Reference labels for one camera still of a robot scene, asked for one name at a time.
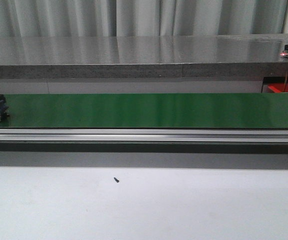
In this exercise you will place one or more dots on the red plastic tray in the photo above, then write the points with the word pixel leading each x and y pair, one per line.
pixel 278 88

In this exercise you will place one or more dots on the aluminium conveyor frame rail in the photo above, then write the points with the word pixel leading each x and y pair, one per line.
pixel 249 149

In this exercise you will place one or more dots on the grey curtain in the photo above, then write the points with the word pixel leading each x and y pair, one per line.
pixel 125 18

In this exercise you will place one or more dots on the grey stone counter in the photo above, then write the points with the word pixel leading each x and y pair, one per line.
pixel 251 55

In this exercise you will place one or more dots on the green conveyor belt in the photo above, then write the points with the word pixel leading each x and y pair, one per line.
pixel 148 110

